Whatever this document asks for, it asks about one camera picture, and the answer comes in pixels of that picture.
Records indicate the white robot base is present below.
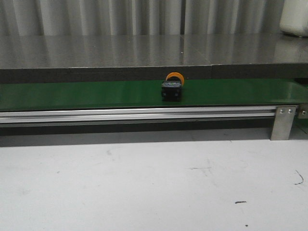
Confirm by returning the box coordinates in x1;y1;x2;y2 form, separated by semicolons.
279;0;308;37

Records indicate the grey right conveyor end plate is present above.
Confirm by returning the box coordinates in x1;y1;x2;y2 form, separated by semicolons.
298;103;308;119

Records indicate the aluminium conveyor frame rail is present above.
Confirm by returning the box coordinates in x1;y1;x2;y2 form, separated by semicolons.
0;105;301;128

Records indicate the grey pleated curtain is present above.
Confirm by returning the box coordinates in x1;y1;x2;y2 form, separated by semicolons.
0;0;284;36

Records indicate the yellow black push button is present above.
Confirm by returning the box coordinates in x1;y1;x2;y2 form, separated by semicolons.
161;72;184;102

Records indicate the right steel support bracket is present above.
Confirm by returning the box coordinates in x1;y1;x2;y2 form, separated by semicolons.
270;105;296;141

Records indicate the green conveyor belt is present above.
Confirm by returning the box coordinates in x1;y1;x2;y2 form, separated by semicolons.
0;79;308;112

